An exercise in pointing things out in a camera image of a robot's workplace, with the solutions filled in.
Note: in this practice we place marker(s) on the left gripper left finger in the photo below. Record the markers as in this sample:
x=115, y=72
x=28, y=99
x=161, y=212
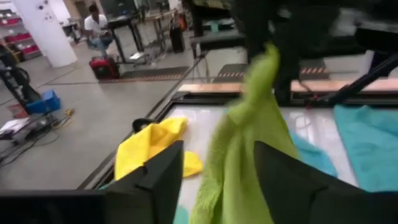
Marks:
x=149, y=196

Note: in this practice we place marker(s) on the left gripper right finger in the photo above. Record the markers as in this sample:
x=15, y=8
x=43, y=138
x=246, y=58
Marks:
x=298, y=199

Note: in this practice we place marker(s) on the lime green microfiber towel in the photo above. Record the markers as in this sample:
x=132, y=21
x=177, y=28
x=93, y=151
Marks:
x=242, y=140

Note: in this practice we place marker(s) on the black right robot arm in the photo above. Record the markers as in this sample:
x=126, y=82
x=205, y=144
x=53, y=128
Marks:
x=311, y=28

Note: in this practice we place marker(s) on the yellow microfiber towel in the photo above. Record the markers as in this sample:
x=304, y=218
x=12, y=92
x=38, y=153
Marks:
x=149, y=140

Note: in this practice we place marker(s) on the dark grey side table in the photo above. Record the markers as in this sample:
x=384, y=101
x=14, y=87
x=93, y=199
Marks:
x=217, y=39

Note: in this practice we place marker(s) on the small teal box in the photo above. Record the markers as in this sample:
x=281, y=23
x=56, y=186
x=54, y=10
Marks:
x=211, y=26

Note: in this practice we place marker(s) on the small black clamp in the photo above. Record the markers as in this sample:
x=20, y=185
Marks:
x=136, y=124

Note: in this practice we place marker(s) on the person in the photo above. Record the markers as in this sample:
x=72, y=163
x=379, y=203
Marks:
x=96, y=25
x=177, y=34

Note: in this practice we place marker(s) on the teal towel with white label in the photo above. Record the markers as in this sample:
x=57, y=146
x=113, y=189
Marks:
x=373, y=140

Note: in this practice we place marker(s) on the black desk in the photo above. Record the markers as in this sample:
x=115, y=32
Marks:
x=124, y=21

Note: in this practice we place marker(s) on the red bag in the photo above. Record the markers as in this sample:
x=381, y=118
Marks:
x=104, y=68

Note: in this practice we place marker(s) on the blue plastic bin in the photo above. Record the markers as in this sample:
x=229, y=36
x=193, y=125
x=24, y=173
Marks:
x=46, y=101

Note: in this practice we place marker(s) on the black equipment stand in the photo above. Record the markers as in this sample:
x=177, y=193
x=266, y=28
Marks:
x=15, y=81

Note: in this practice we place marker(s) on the white building column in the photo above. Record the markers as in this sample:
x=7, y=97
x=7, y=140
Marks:
x=46, y=37

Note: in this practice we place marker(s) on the shelf with red bins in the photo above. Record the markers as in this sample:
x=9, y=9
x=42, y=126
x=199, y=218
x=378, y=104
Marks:
x=21, y=37

